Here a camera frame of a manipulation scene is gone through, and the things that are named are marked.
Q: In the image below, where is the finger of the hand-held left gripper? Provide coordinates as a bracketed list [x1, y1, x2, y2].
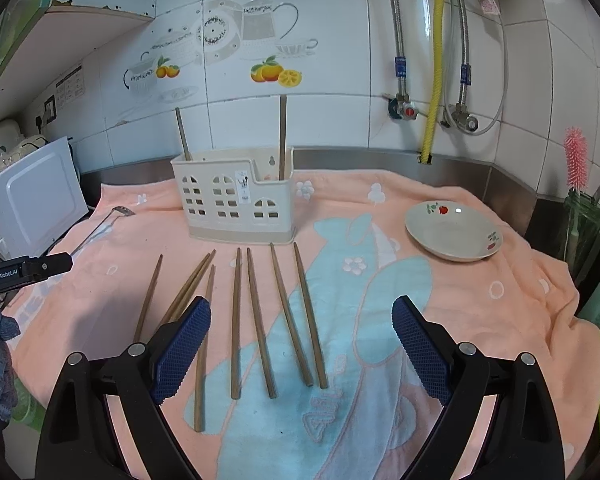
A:
[27, 252, 74, 278]

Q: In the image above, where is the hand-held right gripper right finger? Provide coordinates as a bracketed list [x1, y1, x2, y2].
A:
[391, 295, 566, 480]

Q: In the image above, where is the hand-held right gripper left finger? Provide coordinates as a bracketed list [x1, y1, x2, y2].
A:
[35, 296, 213, 480]

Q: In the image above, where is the wooden chopstick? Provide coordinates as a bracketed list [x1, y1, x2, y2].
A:
[246, 247, 278, 400]
[175, 107, 191, 158]
[160, 252, 213, 328]
[172, 250, 217, 323]
[194, 264, 217, 433]
[293, 242, 329, 390]
[279, 95, 288, 181]
[231, 247, 243, 401]
[270, 242, 315, 387]
[133, 254, 164, 345]

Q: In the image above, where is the cream plastic utensil holder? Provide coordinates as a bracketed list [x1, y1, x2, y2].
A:
[171, 146, 298, 243]

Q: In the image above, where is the person's left forearm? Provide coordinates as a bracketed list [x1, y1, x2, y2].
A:
[0, 310, 21, 431]

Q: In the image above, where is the peach printed towel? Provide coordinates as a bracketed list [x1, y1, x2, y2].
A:
[0, 167, 600, 480]

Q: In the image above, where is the white flower-print dish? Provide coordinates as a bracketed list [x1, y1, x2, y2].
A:
[405, 200, 503, 262]

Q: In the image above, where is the light green plastic container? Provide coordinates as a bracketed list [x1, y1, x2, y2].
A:
[10, 380, 51, 426]

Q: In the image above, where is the white kitchen appliance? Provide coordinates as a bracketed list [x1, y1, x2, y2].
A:
[0, 119, 48, 161]

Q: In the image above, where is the green glass jar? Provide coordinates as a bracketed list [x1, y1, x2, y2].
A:
[562, 192, 600, 281]

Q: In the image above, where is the pink bottle brush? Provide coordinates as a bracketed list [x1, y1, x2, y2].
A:
[564, 127, 588, 191]

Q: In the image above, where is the clear thin tube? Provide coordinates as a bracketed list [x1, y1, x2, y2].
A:
[442, 0, 511, 136]

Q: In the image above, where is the long-handled metal spoon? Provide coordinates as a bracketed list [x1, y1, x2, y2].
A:
[70, 205, 136, 257]

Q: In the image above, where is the wall power socket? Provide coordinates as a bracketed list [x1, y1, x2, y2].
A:
[34, 95, 58, 128]

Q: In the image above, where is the wall label sticker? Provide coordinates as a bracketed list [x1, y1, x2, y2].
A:
[55, 65, 86, 106]

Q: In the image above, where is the metal wall valve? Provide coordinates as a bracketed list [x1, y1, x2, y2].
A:
[382, 92, 421, 121]
[442, 105, 480, 133]

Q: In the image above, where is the wall cabinet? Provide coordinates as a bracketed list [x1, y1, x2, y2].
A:
[0, 0, 156, 111]

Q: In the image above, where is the braided metal hose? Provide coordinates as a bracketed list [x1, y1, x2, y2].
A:
[450, 0, 481, 111]
[382, 0, 408, 106]

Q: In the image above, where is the yellow gas hose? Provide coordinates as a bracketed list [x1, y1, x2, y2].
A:
[419, 0, 453, 161]

